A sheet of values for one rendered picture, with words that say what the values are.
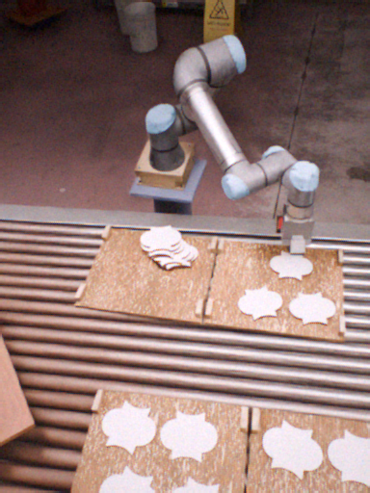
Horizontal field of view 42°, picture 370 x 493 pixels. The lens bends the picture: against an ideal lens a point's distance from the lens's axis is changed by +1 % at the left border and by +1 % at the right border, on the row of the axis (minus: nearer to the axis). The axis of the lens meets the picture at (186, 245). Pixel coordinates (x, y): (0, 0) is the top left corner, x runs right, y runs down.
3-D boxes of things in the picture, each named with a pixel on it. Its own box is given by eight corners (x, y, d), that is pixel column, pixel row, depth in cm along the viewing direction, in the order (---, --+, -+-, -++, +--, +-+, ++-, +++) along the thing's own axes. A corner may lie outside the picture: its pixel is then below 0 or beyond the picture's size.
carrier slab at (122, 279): (109, 230, 177) (108, 227, 176) (219, 242, 170) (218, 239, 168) (75, 307, 154) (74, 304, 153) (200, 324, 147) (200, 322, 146)
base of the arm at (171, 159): (150, 147, 204) (147, 129, 196) (186, 146, 202) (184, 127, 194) (146, 172, 194) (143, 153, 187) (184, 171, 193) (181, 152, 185)
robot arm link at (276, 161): (250, 153, 137) (271, 174, 130) (282, 140, 140) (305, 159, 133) (250, 174, 143) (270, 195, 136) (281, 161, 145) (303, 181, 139)
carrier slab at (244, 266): (221, 242, 170) (221, 239, 168) (341, 253, 162) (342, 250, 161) (204, 324, 147) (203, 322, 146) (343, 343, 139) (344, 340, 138)
